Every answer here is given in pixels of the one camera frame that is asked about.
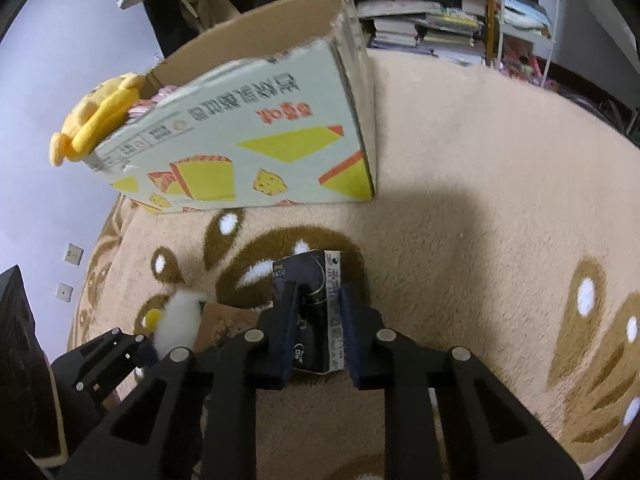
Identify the white purple plush doll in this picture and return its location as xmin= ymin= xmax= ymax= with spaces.
xmin=143 ymin=288 xmax=207 ymax=360

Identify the black face tissue box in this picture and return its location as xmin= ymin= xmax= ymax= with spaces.
xmin=272 ymin=250 xmax=345 ymax=375

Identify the yellow dog plush toy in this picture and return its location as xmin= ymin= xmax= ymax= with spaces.
xmin=49 ymin=73 xmax=145 ymax=167

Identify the pink striped soft pouch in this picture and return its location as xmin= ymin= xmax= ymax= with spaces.
xmin=127 ymin=84 xmax=178 ymax=122

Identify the black sleeve with tan cuff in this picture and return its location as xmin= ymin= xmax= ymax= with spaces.
xmin=1 ymin=266 xmax=68 ymax=469

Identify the brown paper tag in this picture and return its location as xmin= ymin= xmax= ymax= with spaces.
xmin=193 ymin=302 xmax=259 ymax=353

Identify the open cardboard box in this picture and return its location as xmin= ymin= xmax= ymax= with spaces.
xmin=86 ymin=0 xmax=376 ymax=214

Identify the black hanging garment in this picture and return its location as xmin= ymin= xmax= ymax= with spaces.
xmin=143 ymin=0 xmax=198 ymax=58

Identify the pile of books right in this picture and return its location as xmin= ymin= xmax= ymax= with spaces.
xmin=355 ymin=0 xmax=490 ymax=66

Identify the white rolling cart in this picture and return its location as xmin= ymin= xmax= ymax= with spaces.
xmin=494 ymin=0 xmax=560 ymax=88

